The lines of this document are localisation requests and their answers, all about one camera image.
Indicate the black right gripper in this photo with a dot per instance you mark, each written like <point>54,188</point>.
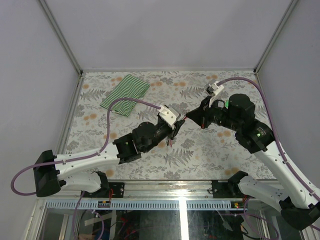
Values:
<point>201,115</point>

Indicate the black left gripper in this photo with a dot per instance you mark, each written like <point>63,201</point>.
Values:
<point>177,125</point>

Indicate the red handled carabiner keyring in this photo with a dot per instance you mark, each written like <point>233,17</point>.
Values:
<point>169,141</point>

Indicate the silver keys bunch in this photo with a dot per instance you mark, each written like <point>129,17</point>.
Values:
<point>184,112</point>

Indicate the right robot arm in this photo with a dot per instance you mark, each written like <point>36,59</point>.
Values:
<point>299,200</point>

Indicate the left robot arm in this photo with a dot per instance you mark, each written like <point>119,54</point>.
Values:
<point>77,172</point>

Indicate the green white striped cloth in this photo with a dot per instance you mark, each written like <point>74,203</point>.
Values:
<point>129,87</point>

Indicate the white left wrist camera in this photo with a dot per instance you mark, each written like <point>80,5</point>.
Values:
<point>169,115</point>

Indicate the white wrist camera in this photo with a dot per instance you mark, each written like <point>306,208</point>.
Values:
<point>214,90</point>
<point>169,115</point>

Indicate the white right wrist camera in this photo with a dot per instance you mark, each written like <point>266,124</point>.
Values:
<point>214,90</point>

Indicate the aluminium front rail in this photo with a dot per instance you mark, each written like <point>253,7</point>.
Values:
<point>149,189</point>

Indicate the blue slotted cable duct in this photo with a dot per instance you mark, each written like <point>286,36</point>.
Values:
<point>118,204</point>

